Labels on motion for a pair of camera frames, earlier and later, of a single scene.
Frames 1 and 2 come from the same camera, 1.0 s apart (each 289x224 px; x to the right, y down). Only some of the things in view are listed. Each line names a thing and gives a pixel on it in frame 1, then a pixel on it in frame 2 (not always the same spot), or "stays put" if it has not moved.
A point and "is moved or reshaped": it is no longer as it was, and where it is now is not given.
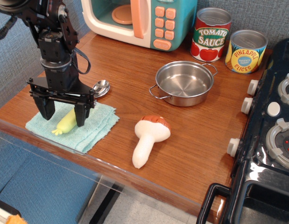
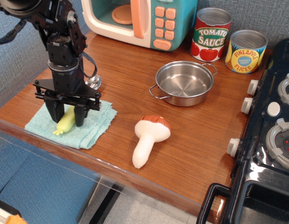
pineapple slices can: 245,51 stays put
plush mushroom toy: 149,129 stays put
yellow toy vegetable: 69,121 is moved or reshaped
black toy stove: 262,189 stays put
